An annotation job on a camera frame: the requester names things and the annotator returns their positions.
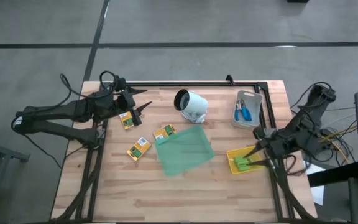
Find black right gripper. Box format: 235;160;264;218
244;127;293;169

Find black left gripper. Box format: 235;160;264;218
113;88;153;126

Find yellow crayon box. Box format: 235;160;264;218
119;110;136;130
152;123;178;141
126;136;152;162

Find blue-handled pliers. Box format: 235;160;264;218
234;98;253;122

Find white security camera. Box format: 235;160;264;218
173;88;209;124

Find green translucent plastic tray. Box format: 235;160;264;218
154;124;216;177

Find yellow plastic basket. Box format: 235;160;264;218
226;146;265;175

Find grey plastic bin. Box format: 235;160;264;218
230;90;263;129

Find white paper sheet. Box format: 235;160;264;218
303;160;326;206

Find black beam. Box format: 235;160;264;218
306;161;358;188

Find dark grey metal stand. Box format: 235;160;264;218
0;136;30;224

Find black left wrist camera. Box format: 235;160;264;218
113;76;128;92

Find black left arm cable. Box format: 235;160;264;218
60;70;118;98

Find black metal table frame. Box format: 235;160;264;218
50;80;318;224

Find floor cable bundle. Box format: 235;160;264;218
309;105;358;164

